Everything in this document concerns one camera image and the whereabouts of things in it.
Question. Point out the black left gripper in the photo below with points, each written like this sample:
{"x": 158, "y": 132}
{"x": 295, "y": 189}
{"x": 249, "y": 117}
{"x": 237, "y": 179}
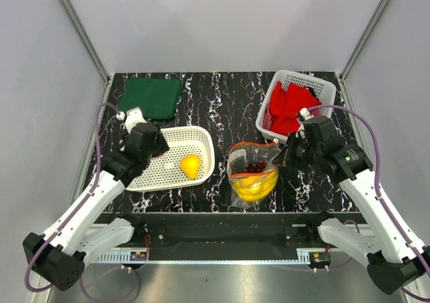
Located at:
{"x": 161, "y": 145}

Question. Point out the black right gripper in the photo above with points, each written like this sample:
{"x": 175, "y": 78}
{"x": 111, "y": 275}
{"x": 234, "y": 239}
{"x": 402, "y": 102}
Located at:
{"x": 285, "y": 158}

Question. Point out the purple fake grapes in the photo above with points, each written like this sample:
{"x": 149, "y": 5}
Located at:
{"x": 255, "y": 167}

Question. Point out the clear zip top bag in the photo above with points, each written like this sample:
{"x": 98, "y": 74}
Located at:
{"x": 252, "y": 173}

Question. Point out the yellow fake pear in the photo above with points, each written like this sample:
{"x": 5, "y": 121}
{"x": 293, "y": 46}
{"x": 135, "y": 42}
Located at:
{"x": 190, "y": 165}

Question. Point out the yellow fake banana bunch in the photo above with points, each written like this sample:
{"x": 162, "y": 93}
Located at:
{"x": 255, "y": 187}

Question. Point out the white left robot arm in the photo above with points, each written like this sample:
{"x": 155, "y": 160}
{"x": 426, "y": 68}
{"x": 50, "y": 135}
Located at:
{"x": 62, "y": 252}

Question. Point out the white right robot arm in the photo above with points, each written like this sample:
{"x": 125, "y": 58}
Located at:
{"x": 397, "y": 256}

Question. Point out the small white perforated basket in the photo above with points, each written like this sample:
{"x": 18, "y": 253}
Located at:
{"x": 164, "y": 172}

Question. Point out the pink cloth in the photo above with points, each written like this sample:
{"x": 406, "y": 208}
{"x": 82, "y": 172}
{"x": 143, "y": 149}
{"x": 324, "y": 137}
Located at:
{"x": 267, "y": 121}

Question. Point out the folded green cloth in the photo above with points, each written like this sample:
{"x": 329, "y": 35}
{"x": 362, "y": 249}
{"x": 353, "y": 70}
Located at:
{"x": 156, "y": 98}

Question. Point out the red cloth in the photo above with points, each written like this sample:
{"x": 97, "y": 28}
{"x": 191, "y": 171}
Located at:
{"x": 285, "y": 105}

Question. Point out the large white laundry basket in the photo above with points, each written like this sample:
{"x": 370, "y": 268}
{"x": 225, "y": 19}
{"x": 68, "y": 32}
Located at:
{"x": 323, "y": 90}

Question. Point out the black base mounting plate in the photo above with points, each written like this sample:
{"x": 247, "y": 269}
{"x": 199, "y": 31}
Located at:
{"x": 230, "y": 237}

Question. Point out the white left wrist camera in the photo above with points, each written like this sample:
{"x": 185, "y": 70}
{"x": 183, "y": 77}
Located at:
{"x": 134, "y": 116}

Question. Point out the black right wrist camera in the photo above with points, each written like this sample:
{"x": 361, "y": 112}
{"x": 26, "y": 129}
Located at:
{"x": 319, "y": 129}

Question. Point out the grey slotted cable duct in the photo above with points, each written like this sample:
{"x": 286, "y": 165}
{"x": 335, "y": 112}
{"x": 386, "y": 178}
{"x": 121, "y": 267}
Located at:
{"x": 124, "y": 257}

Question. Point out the aluminium corner frame post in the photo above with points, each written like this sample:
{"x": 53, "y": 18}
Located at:
{"x": 78, "y": 27}

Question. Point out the right aluminium frame post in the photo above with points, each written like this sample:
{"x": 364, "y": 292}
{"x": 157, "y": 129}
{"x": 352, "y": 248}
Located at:
{"x": 365, "y": 36}

